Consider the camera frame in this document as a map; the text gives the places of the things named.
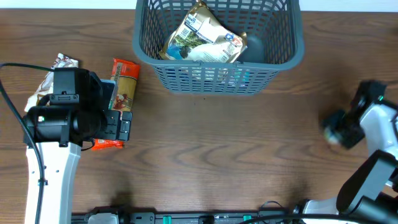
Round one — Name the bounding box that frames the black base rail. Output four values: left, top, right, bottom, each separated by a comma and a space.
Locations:
71, 207, 288, 224

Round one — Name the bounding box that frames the cream brown snack bag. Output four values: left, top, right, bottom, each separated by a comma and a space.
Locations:
24, 53, 79, 112

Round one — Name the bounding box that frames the grey plastic basket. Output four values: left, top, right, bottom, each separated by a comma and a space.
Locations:
132, 0, 304, 95

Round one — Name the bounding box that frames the green lid jar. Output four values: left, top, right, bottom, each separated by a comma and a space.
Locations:
323, 128, 340, 145

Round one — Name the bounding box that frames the gold coffee bag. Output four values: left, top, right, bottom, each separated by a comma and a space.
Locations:
159, 1, 247, 63

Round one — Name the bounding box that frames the San Remo spaghetti packet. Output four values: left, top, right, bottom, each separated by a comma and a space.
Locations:
92, 58, 140, 151

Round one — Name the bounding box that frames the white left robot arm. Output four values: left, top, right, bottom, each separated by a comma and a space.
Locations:
24, 67, 132, 223

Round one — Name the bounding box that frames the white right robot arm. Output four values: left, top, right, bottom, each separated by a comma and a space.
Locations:
295, 80, 397, 223

